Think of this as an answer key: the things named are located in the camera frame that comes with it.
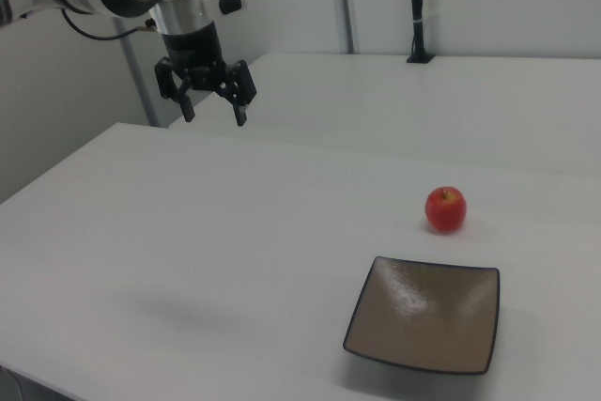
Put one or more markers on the red apple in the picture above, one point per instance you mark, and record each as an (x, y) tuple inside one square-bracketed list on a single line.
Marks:
[(445, 210)]

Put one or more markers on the grey metal frame post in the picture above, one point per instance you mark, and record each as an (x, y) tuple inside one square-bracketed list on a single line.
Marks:
[(141, 81), (345, 2)]

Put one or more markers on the square brown ceramic plate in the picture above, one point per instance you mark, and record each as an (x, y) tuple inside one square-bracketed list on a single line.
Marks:
[(422, 316)]

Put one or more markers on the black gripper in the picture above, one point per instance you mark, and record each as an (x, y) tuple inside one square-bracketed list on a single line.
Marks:
[(192, 51)]

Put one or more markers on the black pole with base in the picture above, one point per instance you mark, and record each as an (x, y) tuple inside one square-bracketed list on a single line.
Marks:
[(417, 11)]

